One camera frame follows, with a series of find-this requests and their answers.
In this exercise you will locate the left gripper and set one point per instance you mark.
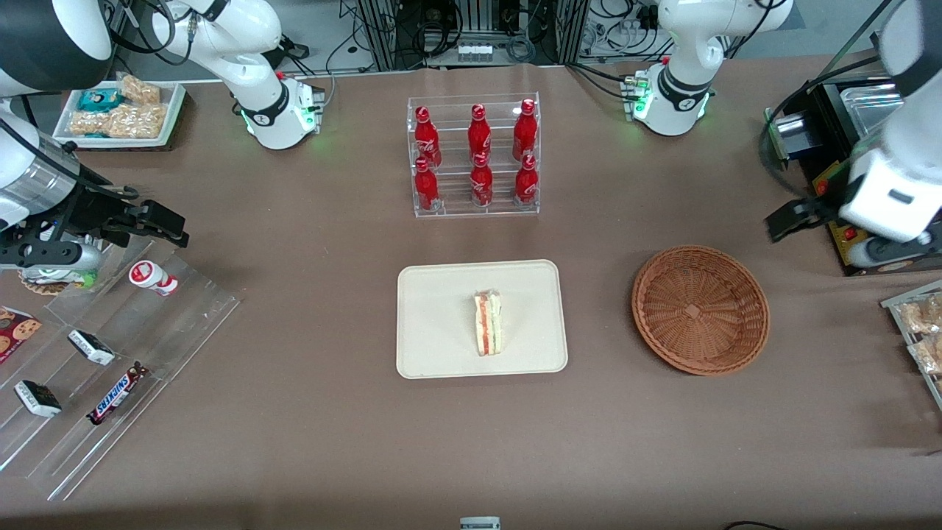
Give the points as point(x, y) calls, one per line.
point(818, 211)

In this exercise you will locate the white snack tray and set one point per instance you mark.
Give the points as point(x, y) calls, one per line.
point(173, 110)

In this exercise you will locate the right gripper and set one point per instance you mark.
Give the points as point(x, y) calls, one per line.
point(94, 208)

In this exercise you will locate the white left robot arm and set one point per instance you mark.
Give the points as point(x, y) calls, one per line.
point(684, 44)

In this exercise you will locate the chocolate chip cookie pack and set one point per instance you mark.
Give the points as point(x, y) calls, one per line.
point(18, 330)

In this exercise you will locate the steel pan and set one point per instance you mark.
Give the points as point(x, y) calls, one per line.
point(868, 110)

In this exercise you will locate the triangular sandwich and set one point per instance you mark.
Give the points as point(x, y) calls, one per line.
point(488, 324)

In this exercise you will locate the clear bagged pastry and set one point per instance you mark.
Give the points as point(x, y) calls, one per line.
point(923, 315)
point(929, 355)

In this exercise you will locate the large rice cracker bag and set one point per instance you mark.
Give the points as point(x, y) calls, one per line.
point(136, 121)

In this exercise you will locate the red cola bottle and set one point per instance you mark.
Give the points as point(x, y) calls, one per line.
point(526, 184)
point(479, 132)
point(427, 140)
point(481, 184)
point(426, 190)
point(525, 132)

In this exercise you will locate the small grey device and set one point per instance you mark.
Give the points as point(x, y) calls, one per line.
point(480, 523)

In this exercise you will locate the clear acrylic stepped display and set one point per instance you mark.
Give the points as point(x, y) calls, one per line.
point(154, 346)

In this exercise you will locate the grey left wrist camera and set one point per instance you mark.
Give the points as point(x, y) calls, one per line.
point(894, 254)

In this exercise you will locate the white power strip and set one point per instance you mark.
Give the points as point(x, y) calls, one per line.
point(475, 53)

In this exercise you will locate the small rice cracker bag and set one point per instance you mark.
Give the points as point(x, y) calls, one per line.
point(140, 90)

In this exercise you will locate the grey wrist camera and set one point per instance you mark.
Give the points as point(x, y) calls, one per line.
point(51, 255)
point(894, 254)

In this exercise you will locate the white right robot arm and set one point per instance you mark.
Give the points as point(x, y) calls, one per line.
point(257, 29)

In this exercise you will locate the green white drink bottle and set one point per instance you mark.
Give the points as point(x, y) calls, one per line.
point(70, 278)

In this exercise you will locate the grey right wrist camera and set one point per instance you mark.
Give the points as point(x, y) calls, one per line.
point(51, 255)

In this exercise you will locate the grey tray with snacks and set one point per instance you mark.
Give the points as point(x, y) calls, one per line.
point(894, 305)

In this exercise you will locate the Snickers chocolate bar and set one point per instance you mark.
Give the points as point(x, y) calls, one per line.
point(118, 394)

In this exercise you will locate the brown wicker basket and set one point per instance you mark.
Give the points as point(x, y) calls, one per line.
point(699, 309)

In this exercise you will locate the cream plastic tray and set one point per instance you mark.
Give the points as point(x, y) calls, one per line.
point(434, 324)

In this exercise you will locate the white red yogurt bottle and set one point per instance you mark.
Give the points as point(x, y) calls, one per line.
point(151, 277)

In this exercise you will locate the aluminium equipment rack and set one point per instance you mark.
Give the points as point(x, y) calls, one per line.
point(471, 22)

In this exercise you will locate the teal snack packet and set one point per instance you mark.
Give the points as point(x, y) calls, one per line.
point(99, 99)

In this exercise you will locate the black sealing machine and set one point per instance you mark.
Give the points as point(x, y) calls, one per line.
point(817, 158)

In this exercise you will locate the black white snack bar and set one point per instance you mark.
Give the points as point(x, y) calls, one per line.
point(91, 347)
point(37, 398)

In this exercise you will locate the clear acrylic bottle rack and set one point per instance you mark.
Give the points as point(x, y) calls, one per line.
point(456, 206)

